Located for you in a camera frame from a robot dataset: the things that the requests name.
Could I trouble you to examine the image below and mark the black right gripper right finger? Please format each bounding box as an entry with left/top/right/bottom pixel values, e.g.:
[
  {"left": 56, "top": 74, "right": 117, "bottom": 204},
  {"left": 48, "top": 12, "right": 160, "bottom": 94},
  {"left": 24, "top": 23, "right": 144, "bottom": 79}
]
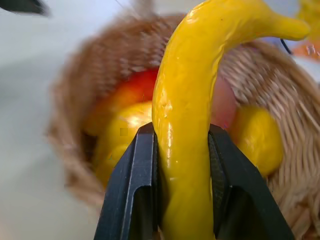
[{"left": 208, "top": 123, "right": 296, "bottom": 240}]

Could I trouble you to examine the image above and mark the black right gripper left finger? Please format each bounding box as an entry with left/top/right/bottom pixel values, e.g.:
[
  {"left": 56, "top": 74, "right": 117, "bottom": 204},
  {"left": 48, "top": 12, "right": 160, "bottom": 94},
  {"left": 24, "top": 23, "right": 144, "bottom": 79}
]
[{"left": 93, "top": 122, "right": 159, "bottom": 240}]

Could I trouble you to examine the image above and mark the yellow chili pepper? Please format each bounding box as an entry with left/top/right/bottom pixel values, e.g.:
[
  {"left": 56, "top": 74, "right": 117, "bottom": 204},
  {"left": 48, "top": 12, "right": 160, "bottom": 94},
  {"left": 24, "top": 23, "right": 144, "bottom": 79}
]
[{"left": 151, "top": 0, "right": 312, "bottom": 240}]

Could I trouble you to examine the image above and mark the brown wicker basket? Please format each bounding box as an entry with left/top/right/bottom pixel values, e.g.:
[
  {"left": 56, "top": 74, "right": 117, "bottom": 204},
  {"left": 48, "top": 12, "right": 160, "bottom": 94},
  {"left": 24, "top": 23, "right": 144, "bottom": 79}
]
[{"left": 46, "top": 13, "right": 320, "bottom": 240}]

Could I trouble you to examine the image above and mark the yellow pear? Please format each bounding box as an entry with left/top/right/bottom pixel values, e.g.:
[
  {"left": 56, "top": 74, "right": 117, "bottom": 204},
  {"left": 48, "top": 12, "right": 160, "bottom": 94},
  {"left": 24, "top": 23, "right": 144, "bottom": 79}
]
[{"left": 93, "top": 101, "right": 155, "bottom": 188}]

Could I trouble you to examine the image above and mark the yellow lemon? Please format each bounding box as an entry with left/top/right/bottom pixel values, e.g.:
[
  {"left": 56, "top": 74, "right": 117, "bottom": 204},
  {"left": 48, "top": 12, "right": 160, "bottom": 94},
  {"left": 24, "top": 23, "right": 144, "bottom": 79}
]
[{"left": 232, "top": 104, "right": 285, "bottom": 177}]

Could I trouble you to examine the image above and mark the red and yellow apple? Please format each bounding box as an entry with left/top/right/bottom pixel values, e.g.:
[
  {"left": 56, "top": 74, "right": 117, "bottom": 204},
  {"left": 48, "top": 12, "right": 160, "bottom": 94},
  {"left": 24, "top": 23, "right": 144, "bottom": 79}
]
[{"left": 83, "top": 68, "right": 161, "bottom": 137}]

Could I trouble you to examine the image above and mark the pink peach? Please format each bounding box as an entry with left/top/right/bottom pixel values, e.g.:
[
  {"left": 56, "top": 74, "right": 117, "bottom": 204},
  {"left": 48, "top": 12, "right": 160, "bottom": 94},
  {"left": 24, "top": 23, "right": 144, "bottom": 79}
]
[{"left": 211, "top": 74, "right": 238, "bottom": 128}]

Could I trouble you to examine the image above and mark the yellow fruit with orange base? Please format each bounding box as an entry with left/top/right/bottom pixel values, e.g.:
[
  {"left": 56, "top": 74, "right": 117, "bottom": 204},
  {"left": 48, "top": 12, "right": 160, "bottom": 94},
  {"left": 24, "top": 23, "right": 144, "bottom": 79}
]
[{"left": 291, "top": 0, "right": 320, "bottom": 60}]

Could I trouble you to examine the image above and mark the dark object at table edge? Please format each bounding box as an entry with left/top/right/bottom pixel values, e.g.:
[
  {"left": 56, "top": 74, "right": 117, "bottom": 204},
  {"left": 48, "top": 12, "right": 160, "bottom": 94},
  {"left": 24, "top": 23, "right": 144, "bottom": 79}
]
[{"left": 0, "top": 0, "right": 51, "bottom": 17}]

